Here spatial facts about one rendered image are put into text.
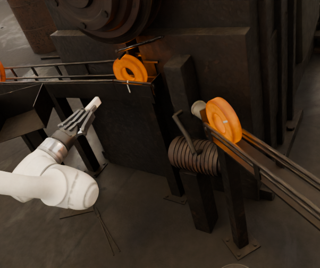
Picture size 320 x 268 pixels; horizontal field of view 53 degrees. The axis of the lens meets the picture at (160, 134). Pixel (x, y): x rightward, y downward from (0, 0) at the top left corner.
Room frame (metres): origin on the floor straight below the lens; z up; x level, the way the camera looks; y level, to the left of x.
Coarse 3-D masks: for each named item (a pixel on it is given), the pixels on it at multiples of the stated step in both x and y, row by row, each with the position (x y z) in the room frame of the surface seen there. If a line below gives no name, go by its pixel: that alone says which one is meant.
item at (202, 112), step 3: (204, 108) 0.86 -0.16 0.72; (201, 111) 0.85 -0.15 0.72; (204, 111) 0.85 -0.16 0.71; (201, 114) 0.85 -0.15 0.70; (204, 114) 0.85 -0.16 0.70; (201, 117) 0.85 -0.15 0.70; (204, 117) 0.85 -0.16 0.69; (201, 120) 0.85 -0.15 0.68; (204, 120) 0.85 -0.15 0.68; (207, 120) 0.85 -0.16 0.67; (204, 126) 0.84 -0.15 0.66; (204, 129) 0.84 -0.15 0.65
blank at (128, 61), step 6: (126, 54) 1.25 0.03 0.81; (120, 60) 1.23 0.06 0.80; (126, 60) 1.21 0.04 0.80; (132, 60) 1.20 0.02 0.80; (138, 60) 1.21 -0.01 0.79; (114, 66) 1.26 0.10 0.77; (120, 66) 1.24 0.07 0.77; (126, 66) 1.22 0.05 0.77; (132, 66) 1.20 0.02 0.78; (138, 66) 1.18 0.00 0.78; (144, 66) 1.20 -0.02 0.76; (114, 72) 1.27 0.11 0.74; (120, 72) 1.25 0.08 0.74; (126, 72) 1.26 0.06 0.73; (138, 72) 1.18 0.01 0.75; (144, 72) 1.18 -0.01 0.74; (120, 78) 1.26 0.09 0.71; (126, 78) 1.24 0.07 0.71; (132, 78) 1.24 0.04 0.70; (138, 78) 1.19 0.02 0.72; (144, 78) 1.18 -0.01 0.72; (138, 84) 1.20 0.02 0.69
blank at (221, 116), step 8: (208, 104) 0.82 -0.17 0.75; (216, 104) 0.77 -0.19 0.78; (224, 104) 0.76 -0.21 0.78; (208, 112) 0.83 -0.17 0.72; (216, 112) 0.78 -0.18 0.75; (224, 112) 0.74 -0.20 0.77; (232, 112) 0.74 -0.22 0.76; (208, 120) 0.84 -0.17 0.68; (216, 120) 0.81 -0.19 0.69; (224, 120) 0.74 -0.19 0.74; (232, 120) 0.72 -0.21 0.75; (216, 128) 0.80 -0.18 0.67; (224, 128) 0.79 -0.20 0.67; (232, 128) 0.71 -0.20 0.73; (240, 128) 0.71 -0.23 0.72; (232, 136) 0.71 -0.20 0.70; (240, 136) 0.71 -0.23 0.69
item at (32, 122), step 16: (0, 96) 1.46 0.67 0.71; (16, 96) 1.45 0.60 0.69; (32, 96) 1.44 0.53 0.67; (48, 96) 1.42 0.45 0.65; (0, 112) 1.45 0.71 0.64; (16, 112) 1.46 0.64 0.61; (32, 112) 1.42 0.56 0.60; (48, 112) 1.34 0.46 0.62; (0, 128) 1.37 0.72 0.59; (16, 128) 1.33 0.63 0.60; (32, 128) 1.27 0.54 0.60; (64, 208) 1.32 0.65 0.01
